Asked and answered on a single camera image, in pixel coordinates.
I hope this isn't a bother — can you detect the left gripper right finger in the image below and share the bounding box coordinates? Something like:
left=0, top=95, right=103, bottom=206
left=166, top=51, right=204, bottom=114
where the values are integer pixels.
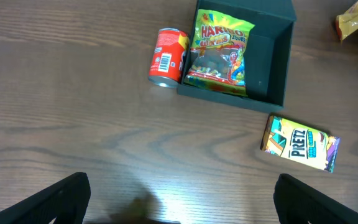
left=273, top=174, right=358, bottom=224

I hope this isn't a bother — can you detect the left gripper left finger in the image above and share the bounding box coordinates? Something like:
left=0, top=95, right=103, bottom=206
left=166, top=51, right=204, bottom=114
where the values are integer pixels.
left=0, top=172, right=91, bottom=224

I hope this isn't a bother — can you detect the Pretz snack box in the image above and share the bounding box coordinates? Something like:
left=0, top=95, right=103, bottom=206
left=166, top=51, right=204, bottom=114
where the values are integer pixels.
left=261, top=115, right=341, bottom=173

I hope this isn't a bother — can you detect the black gift box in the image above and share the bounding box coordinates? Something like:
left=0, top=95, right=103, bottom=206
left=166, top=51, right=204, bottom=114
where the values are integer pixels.
left=177, top=0, right=296, bottom=113

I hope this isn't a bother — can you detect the Haribo gummy bag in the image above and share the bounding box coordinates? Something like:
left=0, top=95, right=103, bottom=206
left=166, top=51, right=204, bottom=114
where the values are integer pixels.
left=184, top=9, right=255, bottom=96

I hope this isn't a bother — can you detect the red snack can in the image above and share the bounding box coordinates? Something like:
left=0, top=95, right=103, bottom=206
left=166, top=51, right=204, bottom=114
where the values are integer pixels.
left=149, top=28, right=190, bottom=88

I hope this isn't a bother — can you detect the yellow candy wrapper packet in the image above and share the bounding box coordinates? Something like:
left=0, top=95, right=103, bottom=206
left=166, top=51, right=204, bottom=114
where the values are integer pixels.
left=335, top=1, right=358, bottom=42

